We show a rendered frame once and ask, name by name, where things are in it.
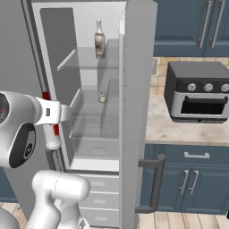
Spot pale garlic bulb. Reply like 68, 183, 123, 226
98, 92, 107, 104

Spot white freezer drawer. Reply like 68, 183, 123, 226
80, 191, 121, 210
78, 208, 121, 228
78, 174, 121, 194

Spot silver base cupboard handle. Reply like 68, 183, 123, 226
189, 169, 199, 196
179, 169, 190, 196

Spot white bottle with red label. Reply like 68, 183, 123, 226
41, 90, 63, 150

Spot grey fridge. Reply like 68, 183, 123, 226
0, 0, 159, 229

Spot silver drawer handle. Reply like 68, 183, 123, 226
183, 151, 211, 159

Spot blue base cupboard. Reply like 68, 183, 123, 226
0, 165, 18, 204

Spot blue wall cupboard door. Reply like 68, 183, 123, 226
153, 0, 208, 58
203, 0, 229, 58

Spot grey wall socket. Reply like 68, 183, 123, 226
151, 57, 159, 76

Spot dark grey fridge door handle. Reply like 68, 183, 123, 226
135, 153, 167, 215

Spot blue base cupboard door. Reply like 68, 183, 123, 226
140, 165, 192, 213
180, 166, 229, 216

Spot silver wall cupboard handle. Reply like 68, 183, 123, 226
210, 0, 226, 49
199, 0, 213, 49

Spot glass fridge shelf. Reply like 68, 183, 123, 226
56, 47, 121, 72
69, 89, 121, 141

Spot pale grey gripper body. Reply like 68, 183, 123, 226
59, 102, 74, 124

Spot brown and white liquor bottle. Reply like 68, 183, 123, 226
94, 19, 106, 59

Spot blue drawer front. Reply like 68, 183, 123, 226
144, 143, 229, 168

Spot clear fridge crisper drawer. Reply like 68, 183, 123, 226
73, 137, 121, 159

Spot black and silver toaster oven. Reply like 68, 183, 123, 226
163, 61, 229, 123

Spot grey fridge door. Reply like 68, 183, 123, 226
119, 0, 159, 229

